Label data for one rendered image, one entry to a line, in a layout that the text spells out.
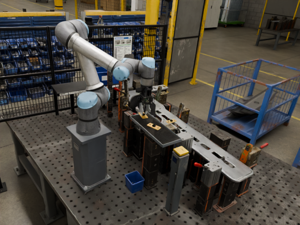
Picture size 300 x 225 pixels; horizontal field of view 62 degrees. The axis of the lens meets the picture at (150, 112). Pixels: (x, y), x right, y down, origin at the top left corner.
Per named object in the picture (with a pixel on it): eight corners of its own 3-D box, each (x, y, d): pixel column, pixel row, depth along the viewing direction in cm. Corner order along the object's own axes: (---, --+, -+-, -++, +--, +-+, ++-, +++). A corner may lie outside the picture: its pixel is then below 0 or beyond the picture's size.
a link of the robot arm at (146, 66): (143, 55, 143) (157, 57, 141) (141, 73, 148) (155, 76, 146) (138, 58, 136) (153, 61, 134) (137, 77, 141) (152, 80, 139)
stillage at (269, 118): (245, 107, 469) (259, 57, 425) (288, 125, 417) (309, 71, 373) (206, 125, 396) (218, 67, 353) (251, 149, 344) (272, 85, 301)
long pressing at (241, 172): (259, 172, 149) (259, 169, 148) (234, 185, 137) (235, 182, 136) (139, 89, 248) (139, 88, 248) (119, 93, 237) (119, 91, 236)
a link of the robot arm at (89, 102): (73, 117, 147) (72, 97, 141) (85, 108, 159) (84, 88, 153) (92, 122, 145) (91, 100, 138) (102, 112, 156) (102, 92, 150)
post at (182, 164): (179, 212, 154) (190, 154, 133) (170, 217, 150) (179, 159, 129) (172, 203, 159) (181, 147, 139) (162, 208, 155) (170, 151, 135)
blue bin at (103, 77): (120, 83, 248) (121, 70, 242) (90, 86, 235) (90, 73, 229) (114, 77, 261) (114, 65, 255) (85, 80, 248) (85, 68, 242)
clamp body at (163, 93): (166, 125, 247) (170, 93, 231) (156, 128, 241) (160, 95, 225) (161, 121, 254) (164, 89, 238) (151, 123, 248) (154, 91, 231)
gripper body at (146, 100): (142, 106, 146) (143, 88, 140) (137, 101, 153) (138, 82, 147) (154, 105, 149) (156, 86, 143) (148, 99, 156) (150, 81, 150)
